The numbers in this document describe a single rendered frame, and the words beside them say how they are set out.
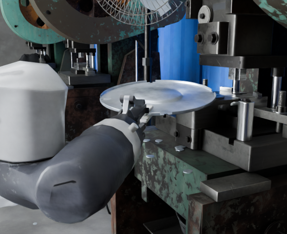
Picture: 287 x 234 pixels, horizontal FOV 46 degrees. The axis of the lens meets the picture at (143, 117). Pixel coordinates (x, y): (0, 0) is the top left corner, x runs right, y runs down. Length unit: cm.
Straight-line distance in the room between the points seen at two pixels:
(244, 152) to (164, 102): 21
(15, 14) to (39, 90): 342
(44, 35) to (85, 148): 349
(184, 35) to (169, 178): 255
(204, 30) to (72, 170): 66
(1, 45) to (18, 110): 696
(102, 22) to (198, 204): 165
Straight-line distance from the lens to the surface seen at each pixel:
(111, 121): 50
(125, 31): 223
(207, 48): 92
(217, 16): 95
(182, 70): 336
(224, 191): 69
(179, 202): 88
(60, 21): 212
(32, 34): 383
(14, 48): 738
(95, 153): 39
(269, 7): 63
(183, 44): 334
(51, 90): 41
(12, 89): 40
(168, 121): 105
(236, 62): 90
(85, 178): 37
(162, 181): 94
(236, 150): 80
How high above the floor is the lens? 92
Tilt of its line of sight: 12 degrees down
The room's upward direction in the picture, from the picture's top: straight up
